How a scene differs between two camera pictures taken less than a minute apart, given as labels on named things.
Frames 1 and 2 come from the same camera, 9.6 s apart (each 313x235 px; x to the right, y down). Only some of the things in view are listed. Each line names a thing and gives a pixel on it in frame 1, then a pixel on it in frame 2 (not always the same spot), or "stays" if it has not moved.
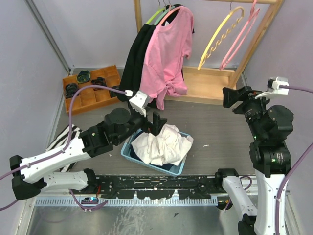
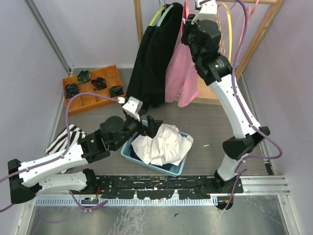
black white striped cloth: x=62 y=139 stays
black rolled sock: x=113 y=94 stays
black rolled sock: x=100 y=81 stays
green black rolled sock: x=83 y=77 stays
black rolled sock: x=70 y=88 stays
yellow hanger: x=208 y=50 → x=220 y=32
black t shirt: x=135 y=56 → x=153 y=55
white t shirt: x=167 y=147 stays
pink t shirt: x=163 y=73 → x=182 y=78
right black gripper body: x=252 y=108 → x=189 y=31
